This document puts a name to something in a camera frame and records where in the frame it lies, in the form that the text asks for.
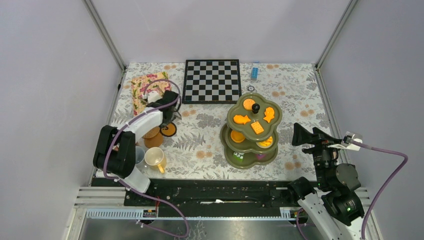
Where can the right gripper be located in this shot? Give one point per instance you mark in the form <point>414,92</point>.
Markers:
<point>321,139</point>

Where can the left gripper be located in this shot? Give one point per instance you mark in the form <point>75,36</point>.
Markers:
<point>164,124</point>

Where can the black yellow smiley coaster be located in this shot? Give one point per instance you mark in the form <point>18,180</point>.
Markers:
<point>168,130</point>

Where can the orange round coaster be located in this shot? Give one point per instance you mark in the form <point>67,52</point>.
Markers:
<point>154,141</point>

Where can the yellow fruit tart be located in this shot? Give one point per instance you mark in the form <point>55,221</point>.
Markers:
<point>266,143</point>

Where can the yellow handled mug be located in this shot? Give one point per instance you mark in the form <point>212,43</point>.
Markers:
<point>155,158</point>

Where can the grey blue cup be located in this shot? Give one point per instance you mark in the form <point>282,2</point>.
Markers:
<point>139,157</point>

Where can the square orange cracker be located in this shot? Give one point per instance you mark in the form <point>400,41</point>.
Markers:
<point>257,127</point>

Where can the green three-tier serving stand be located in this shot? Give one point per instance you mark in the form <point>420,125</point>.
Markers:
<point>249,136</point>

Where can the orange fish pastry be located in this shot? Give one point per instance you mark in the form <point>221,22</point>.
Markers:
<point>241,119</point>

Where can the round waffle biscuit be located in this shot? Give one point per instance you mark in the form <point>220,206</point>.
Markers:
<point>248,104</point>

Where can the orange round bun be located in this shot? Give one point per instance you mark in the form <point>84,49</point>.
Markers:
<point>237,137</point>

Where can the green kiwi cake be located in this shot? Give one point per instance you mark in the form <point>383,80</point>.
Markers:
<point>238,156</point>

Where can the woven rattan coaster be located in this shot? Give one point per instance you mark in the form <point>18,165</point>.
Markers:
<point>152,133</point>

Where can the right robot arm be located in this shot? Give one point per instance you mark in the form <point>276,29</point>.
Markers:
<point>334,212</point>

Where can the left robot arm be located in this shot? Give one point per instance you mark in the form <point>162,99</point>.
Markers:
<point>115,152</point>

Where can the floral pastry tray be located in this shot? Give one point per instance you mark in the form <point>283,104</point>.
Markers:
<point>141,85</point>

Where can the black white chessboard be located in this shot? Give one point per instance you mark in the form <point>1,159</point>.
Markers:
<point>211,81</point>

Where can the blue rectangular block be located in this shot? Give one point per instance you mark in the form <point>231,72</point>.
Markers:
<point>254,74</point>

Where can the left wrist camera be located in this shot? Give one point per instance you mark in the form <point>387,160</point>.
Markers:
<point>152,97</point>

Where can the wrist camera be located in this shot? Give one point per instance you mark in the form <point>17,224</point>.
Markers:
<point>152,97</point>
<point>346,142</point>

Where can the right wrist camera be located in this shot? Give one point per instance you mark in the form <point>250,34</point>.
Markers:
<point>346,142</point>

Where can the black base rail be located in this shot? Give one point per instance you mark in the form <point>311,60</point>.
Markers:
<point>224,198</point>

